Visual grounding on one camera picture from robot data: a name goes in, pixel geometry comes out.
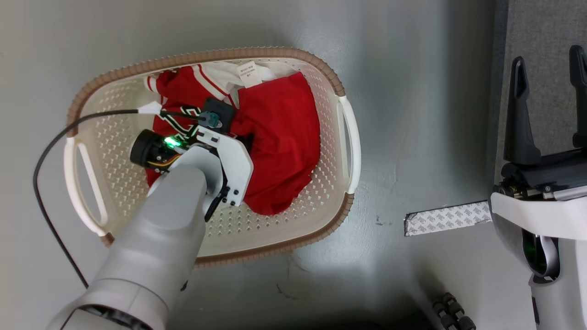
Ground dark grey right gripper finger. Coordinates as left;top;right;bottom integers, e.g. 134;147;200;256
503;56;543;166
569;44;587;150

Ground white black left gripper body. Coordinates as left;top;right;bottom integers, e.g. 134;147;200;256
130;126;254;207

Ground cream perforated laundry basket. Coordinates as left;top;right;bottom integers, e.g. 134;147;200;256
63;46;362;269

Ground grey patterned floor tape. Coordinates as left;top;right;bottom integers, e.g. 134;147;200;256
404;201;493;237

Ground grey fabric sofa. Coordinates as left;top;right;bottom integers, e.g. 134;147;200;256
493;0;587;184

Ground red and white jersey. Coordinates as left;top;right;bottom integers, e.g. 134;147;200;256
144;61;321;216

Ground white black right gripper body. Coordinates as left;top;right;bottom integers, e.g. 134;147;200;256
489;148;587;242

